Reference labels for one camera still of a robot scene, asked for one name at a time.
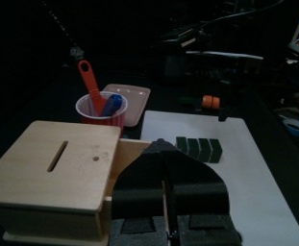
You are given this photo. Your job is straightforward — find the red plastic cup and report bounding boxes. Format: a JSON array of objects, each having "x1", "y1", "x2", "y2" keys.
[{"x1": 74, "y1": 90, "x2": 129, "y2": 136}]

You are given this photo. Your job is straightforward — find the orange toy knife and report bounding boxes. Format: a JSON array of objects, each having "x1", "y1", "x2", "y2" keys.
[{"x1": 77, "y1": 59, "x2": 109, "y2": 117}]

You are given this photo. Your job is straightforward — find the wooden box with slot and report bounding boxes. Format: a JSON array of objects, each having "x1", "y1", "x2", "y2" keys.
[{"x1": 0, "y1": 119, "x2": 123, "y2": 246}]

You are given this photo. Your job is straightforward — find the grey frame clamp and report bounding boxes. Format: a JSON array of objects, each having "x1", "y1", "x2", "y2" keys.
[{"x1": 68, "y1": 45, "x2": 85, "y2": 61}]

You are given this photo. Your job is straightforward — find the thin white cord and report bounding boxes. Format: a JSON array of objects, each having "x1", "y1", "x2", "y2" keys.
[{"x1": 38, "y1": 0, "x2": 78, "y2": 49}]

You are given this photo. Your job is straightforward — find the black cable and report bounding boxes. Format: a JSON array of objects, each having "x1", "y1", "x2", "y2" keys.
[{"x1": 199, "y1": 0, "x2": 286, "y2": 29}]

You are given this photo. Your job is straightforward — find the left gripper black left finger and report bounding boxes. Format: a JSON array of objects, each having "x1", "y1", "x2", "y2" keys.
[{"x1": 109, "y1": 138, "x2": 171, "y2": 246}]

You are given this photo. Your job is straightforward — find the white cutting board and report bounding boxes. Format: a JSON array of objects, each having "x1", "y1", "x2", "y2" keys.
[{"x1": 139, "y1": 110, "x2": 299, "y2": 246}]

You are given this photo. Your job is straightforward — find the dark green sushi piece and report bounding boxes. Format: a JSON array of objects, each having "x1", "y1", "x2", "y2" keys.
[
  {"x1": 207, "y1": 138, "x2": 224, "y2": 164},
  {"x1": 184, "y1": 137, "x2": 200, "y2": 160},
  {"x1": 175, "y1": 135, "x2": 188, "y2": 154},
  {"x1": 196, "y1": 137, "x2": 212, "y2": 163}
]

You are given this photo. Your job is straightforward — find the pink rectangular plate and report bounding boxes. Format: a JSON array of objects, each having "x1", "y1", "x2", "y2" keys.
[{"x1": 100, "y1": 83, "x2": 152, "y2": 129}]

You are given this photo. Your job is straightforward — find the blue toy utensil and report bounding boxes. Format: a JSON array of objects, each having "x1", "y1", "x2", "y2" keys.
[{"x1": 99, "y1": 93, "x2": 124, "y2": 118}]

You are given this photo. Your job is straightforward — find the wooden drawer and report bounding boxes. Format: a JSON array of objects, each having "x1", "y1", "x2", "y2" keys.
[{"x1": 99, "y1": 137, "x2": 152, "y2": 225}]

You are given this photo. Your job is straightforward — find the orange toy carrot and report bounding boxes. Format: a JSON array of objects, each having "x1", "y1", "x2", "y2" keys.
[{"x1": 180, "y1": 94, "x2": 221, "y2": 111}]

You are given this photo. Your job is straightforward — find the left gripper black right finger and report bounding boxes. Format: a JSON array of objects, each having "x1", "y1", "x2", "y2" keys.
[{"x1": 161, "y1": 140, "x2": 244, "y2": 246}]

